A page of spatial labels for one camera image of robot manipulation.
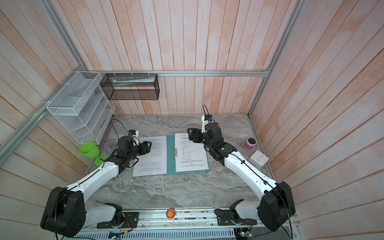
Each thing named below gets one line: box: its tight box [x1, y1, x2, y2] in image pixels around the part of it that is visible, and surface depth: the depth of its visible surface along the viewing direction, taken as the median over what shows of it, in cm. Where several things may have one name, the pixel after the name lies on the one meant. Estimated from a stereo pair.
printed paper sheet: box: [132, 135, 167, 177], surface depth 95 cm
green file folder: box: [132, 132, 210, 178], surface depth 97 cm
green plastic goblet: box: [79, 141, 107, 167], surface depth 85 cm
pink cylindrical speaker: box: [244, 137, 257, 150], surface depth 100 cm
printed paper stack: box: [175, 133, 209, 173], surface depth 97 cm
